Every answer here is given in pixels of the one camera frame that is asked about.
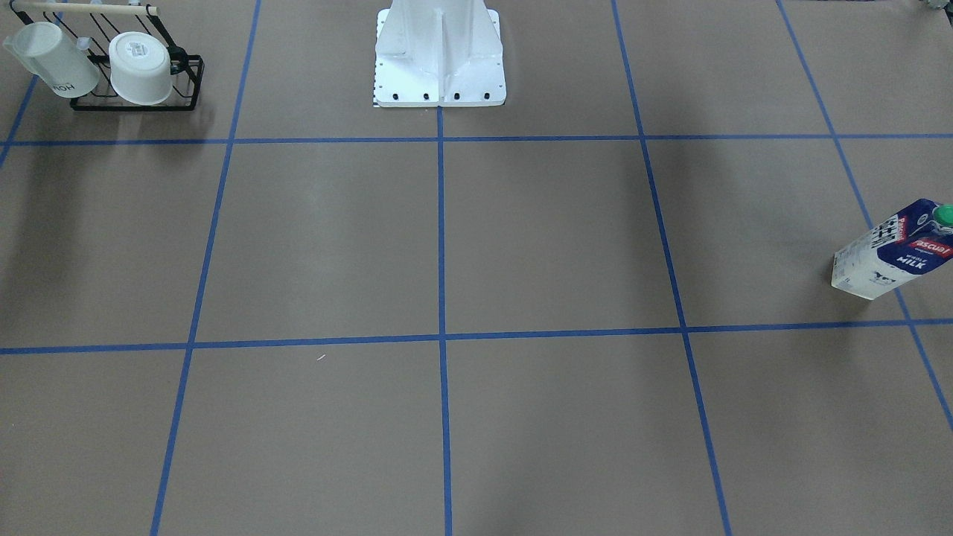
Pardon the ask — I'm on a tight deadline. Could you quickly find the milk carton blue white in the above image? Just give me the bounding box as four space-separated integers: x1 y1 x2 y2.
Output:
830 198 952 301

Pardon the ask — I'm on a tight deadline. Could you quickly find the black wire dish rack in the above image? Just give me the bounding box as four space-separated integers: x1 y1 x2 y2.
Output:
7 1 205 112

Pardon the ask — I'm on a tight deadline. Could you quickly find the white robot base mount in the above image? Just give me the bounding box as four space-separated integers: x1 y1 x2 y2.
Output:
372 1 507 108

